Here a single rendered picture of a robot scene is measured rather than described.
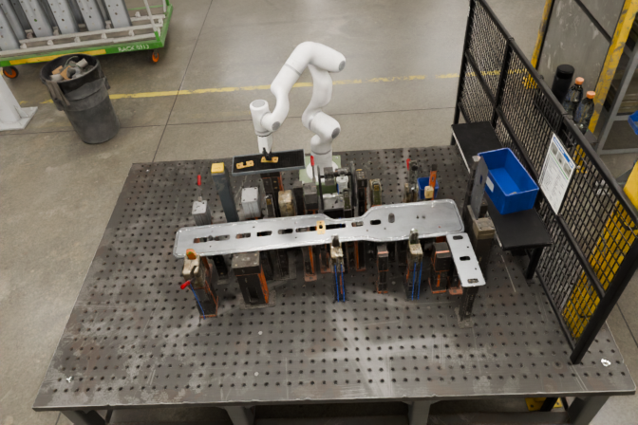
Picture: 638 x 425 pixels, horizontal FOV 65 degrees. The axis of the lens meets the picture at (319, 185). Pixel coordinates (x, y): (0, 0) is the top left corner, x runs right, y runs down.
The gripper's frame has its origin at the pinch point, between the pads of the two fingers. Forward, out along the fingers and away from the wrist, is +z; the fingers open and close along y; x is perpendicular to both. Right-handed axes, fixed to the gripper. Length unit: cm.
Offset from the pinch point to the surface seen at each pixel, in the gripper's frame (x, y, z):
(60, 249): -184, -24, 119
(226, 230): -17.2, 34.0, 18.8
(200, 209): -31.1, 26.4, 12.8
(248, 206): -7.0, 24.9, 11.1
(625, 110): 231, -141, 71
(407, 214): 70, 20, 19
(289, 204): 12.5, 21.3, 12.6
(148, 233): -75, 14, 49
